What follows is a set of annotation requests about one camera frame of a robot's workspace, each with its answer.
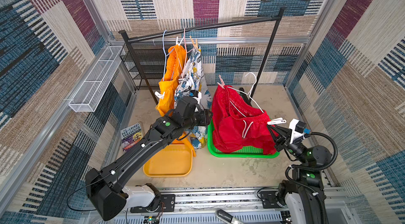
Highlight white clothespin on orange shorts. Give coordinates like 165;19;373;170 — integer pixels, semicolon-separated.
155;91;165;99

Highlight orange shorts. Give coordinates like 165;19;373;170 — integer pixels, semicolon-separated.
155;45;197;157

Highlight white plastic hanger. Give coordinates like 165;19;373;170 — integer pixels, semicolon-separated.
226;71;265;139

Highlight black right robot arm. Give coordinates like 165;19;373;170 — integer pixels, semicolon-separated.
267;121;338;224

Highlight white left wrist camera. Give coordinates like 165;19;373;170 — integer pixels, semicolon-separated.
189;90;202;105

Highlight black clothes rack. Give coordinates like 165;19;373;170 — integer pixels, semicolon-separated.
119;7;286;95

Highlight white wire mesh basket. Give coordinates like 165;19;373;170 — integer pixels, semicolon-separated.
69;46;124;113

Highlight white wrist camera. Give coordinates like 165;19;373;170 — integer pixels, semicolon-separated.
289;119;311;144
189;90;202;105

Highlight wooden clothespin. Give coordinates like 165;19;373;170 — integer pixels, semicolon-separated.
189;36;199;50

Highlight white clothespin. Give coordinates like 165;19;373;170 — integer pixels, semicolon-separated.
155;91;165;99
267;117;286;125

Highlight blue wire hanger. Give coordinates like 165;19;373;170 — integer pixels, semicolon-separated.
161;30;168;81

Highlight green plastic basket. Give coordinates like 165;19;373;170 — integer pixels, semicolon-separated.
207;121;280;159

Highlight black wire shoe shelf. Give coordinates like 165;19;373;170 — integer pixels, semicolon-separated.
121;42;165;90

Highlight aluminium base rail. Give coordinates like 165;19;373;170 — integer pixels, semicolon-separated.
108;187;293;224

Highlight colourful book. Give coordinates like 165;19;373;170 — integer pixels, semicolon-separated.
120;123;143;152

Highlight red shorts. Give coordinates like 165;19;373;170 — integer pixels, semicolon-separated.
212;85;276;155

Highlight yellow plastic tray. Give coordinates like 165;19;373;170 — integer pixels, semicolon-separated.
143;140;196;177

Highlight white blue patterned shorts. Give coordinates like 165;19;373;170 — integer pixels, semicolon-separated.
171;48;213;149

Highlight pink wire hanger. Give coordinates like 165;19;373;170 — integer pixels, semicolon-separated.
177;27;187;47

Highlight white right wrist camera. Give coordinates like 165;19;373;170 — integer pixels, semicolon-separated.
289;119;311;144

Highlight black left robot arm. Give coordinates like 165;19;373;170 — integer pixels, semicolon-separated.
85;96;213;221

